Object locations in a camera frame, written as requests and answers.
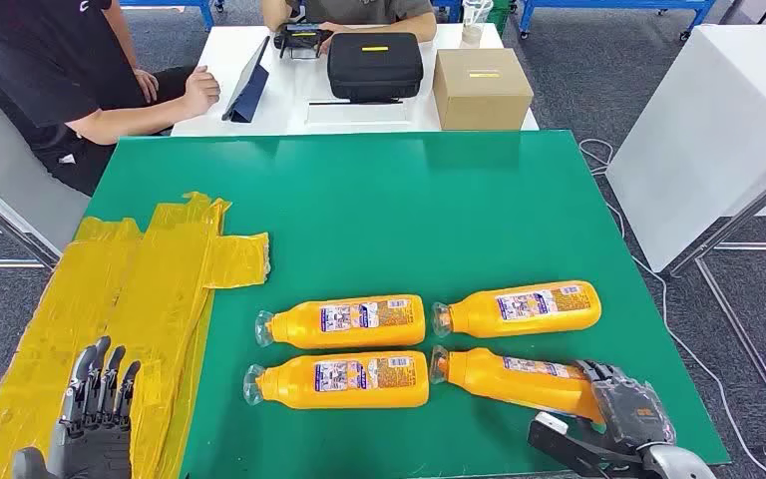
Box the person's left hand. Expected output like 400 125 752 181
133 68 161 105

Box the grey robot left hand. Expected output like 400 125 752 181
11 335 142 479

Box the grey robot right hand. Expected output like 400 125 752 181
574 359 678 457

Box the person's right hand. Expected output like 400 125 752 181
181 64 222 117

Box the orange detergent bottle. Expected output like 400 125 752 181
254 293 427 350
431 279 603 339
429 344 605 424
242 350 431 411

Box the tablet with dark blue cover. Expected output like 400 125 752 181
221 36 271 125

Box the white desk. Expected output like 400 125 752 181
171 23 541 138

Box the black handheld controller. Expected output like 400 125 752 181
272 21 335 61

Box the person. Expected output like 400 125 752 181
0 0 222 198
260 0 439 44

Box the yellow taped cardboard sheet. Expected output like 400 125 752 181
0 192 272 479

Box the black carrying case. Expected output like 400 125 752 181
326 31 425 104

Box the clear plastic cup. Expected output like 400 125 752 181
459 0 494 49

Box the brown cardboard box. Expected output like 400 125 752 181
432 48 535 132

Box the large white table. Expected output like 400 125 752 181
605 24 766 273

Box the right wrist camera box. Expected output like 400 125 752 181
527 410 648 479

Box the short blue metal frame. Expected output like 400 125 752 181
118 0 215 31

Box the white floor cable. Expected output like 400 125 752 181
577 137 766 479

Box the metal table frame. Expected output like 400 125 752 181
666 155 766 457

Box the long blue metal frame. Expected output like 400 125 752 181
518 0 718 42

